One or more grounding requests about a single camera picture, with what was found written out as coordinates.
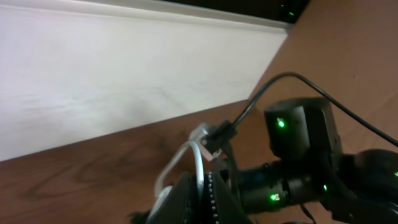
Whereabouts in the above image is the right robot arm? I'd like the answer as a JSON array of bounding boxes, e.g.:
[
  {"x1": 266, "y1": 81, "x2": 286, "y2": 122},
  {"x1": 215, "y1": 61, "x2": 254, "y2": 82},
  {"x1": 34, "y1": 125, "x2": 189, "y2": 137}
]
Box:
[{"x1": 239, "y1": 98, "x2": 397, "y2": 224}]

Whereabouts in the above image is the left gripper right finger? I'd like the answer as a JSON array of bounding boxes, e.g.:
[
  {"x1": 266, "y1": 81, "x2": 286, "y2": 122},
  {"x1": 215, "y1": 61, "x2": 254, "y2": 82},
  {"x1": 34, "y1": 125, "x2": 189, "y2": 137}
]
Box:
[{"x1": 205, "y1": 172, "x2": 252, "y2": 224}]

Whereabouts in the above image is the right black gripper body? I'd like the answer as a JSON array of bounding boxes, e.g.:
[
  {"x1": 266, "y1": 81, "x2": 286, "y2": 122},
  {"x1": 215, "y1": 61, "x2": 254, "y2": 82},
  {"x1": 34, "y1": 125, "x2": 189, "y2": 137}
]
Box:
[{"x1": 229, "y1": 161, "x2": 323, "y2": 214}]

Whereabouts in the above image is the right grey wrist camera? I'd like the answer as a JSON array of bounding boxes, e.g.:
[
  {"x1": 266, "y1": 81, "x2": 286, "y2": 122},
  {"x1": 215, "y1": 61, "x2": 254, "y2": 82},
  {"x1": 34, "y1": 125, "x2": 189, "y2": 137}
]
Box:
[{"x1": 188, "y1": 120, "x2": 237, "y2": 162}]

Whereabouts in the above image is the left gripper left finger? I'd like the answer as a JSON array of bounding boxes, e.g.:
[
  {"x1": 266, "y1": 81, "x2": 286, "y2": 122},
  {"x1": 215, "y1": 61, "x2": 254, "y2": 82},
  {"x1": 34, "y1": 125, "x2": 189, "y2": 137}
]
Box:
[{"x1": 146, "y1": 172, "x2": 199, "y2": 224}]

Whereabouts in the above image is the white usb cable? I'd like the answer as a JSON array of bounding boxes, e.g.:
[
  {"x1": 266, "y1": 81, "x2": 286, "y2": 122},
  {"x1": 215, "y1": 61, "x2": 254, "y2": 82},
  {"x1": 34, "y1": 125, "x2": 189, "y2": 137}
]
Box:
[{"x1": 146, "y1": 139, "x2": 205, "y2": 224}]

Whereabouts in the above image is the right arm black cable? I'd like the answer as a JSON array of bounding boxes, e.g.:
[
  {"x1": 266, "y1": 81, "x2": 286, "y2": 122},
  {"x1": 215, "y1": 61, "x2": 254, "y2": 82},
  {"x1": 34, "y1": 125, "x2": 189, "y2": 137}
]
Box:
[{"x1": 231, "y1": 71, "x2": 398, "y2": 148}]

